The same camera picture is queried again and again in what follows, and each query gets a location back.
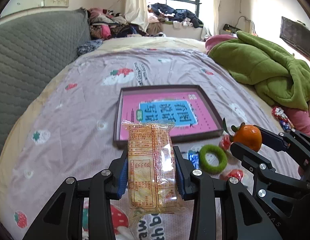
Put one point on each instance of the brown shallow cardboard tray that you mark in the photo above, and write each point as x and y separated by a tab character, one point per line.
167	114

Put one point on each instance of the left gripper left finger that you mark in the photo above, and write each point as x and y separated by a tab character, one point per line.
62	215

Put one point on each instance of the grey quilted headboard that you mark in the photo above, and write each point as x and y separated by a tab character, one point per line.
33	50

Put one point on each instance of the surprise egg toy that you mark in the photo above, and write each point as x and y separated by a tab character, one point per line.
225	143
237	173

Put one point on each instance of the green plush blanket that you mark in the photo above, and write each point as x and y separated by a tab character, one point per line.
277	76

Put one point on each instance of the red foil candy wrapper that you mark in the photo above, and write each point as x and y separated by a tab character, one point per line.
283	119

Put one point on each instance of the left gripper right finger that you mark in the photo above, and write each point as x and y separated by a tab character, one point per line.
241	215

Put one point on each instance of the pile of clothes left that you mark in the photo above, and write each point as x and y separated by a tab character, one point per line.
105	24

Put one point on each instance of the pink strawberry bedsheet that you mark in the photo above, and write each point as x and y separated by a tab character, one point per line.
68	129

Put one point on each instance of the dark patterned cloth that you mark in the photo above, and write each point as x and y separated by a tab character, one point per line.
89	47

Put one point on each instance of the pink pillow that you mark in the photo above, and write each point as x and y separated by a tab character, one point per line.
299	118

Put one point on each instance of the orange tangerine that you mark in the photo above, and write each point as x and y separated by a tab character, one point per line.
248	135

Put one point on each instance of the black wall television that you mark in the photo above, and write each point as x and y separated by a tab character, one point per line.
295	34

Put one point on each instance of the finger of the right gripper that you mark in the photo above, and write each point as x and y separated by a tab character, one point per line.
282	138
270	187

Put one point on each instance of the orange packaged cracker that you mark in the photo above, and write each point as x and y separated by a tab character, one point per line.
152	183

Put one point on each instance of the white curtain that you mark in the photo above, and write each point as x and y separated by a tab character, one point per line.
136	13

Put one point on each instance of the pile of clothes on sill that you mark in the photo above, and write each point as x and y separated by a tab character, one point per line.
175	15

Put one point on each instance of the blue snack packet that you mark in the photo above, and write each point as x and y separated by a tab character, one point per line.
193	156

